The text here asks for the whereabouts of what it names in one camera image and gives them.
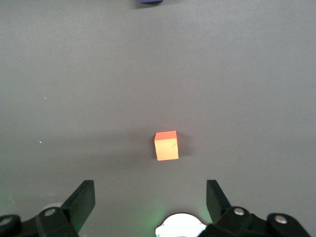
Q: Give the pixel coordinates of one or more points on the orange block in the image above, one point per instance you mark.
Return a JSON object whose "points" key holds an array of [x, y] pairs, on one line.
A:
{"points": [[166, 148]]}

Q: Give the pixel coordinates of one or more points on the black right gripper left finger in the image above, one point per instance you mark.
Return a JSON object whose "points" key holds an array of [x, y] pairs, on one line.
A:
{"points": [[79, 202]]}

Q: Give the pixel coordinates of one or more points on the purple block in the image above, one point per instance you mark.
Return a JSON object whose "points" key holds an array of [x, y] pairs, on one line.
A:
{"points": [[150, 1]]}

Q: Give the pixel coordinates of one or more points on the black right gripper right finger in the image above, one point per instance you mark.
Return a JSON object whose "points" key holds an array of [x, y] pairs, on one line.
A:
{"points": [[218, 202]]}

